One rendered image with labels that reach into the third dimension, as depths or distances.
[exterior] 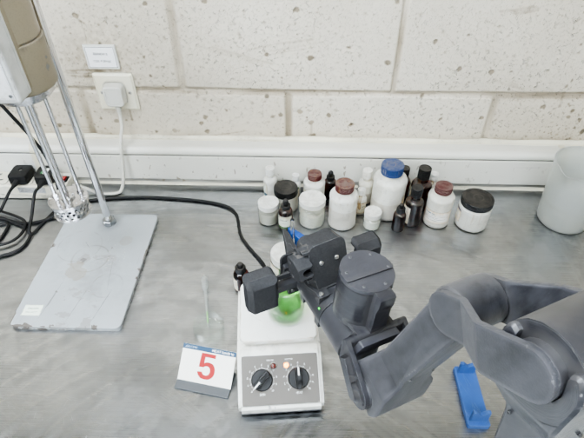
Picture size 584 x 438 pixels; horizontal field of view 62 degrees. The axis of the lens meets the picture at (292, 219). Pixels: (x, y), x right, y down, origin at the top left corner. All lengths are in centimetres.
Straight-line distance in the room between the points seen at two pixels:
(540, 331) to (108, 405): 69
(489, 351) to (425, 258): 71
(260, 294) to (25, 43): 46
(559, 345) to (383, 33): 82
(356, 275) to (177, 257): 59
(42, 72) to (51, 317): 43
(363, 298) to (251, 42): 67
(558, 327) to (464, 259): 75
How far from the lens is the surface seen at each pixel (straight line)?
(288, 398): 78
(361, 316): 51
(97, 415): 86
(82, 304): 99
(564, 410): 32
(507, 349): 32
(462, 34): 107
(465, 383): 87
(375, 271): 50
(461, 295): 37
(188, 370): 85
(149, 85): 112
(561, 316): 32
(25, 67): 78
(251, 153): 111
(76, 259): 107
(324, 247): 55
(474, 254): 107
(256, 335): 78
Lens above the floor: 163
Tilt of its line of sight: 42 degrees down
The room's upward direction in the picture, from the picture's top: straight up
